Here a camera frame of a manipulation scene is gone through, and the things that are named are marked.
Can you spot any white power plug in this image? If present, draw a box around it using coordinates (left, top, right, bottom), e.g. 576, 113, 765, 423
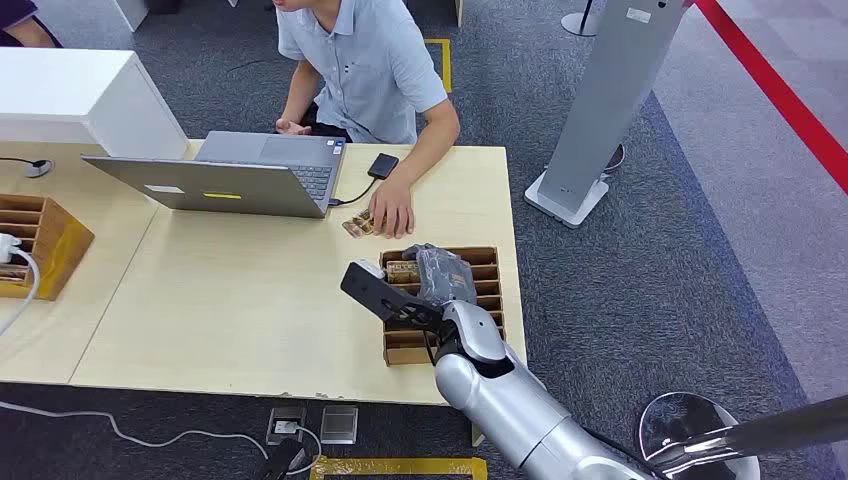
0, 233, 25, 266

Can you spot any white power cable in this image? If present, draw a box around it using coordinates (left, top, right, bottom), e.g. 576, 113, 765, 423
0, 248, 42, 339

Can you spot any white floor cable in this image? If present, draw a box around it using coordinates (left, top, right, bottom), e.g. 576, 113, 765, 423
0, 400, 324, 477

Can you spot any grey kiosk stand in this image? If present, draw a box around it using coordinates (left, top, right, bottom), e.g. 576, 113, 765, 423
523, 0, 694, 231

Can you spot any person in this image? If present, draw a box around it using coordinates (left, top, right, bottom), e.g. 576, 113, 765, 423
271, 0, 462, 240
0, 0, 65, 50

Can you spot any person's right hand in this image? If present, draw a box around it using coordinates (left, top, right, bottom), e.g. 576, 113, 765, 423
274, 117, 313, 138

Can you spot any white cabinet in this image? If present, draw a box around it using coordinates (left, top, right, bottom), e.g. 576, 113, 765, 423
0, 47, 192, 161

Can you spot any dark metal bar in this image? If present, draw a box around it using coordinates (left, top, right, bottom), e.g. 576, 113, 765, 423
645, 394, 848, 480

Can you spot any yellow floor tape outline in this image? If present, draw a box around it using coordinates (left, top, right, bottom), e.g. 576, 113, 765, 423
423, 37, 454, 95

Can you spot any grey laptop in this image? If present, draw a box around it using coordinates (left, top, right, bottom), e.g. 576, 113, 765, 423
80, 130, 348, 221

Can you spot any black external drive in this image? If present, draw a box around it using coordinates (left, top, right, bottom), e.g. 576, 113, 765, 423
366, 152, 401, 181

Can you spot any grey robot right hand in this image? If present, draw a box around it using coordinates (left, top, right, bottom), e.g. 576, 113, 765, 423
402, 243, 479, 310

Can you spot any black cable with desk grommet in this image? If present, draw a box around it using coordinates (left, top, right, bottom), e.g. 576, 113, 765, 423
0, 156, 55, 179

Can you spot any yellow floor tape strip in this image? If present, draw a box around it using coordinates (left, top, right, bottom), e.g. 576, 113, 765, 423
309, 456, 489, 480

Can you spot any red barrier belt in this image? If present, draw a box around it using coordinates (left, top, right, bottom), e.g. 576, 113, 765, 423
691, 0, 848, 198

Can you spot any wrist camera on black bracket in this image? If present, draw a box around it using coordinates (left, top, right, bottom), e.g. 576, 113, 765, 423
339, 259, 445, 333

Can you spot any black power adapter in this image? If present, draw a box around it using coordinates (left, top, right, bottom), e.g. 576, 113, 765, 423
256, 437, 307, 480

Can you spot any wooden slotted card holder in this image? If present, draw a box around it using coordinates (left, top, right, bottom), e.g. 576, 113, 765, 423
0, 193, 96, 302

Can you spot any cardboard slotted card holder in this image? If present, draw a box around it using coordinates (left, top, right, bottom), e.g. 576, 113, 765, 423
379, 246, 507, 368

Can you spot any stanchion base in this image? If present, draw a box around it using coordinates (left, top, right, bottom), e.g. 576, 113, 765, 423
560, 0, 602, 38

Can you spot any round black floor base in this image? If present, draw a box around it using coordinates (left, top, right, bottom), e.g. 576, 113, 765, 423
601, 143, 627, 176

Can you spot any chrome round stool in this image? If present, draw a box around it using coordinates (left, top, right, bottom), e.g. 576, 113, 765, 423
637, 391, 762, 480

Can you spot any metal floor socket cover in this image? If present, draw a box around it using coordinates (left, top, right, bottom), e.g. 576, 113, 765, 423
319, 404, 360, 446

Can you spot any floor socket box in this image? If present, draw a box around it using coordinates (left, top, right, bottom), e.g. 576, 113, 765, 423
265, 405, 308, 447

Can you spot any black drive cable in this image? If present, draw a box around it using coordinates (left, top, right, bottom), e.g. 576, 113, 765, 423
327, 174, 380, 209

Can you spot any person's left hand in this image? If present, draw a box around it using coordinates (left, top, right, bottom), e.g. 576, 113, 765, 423
367, 177, 417, 240

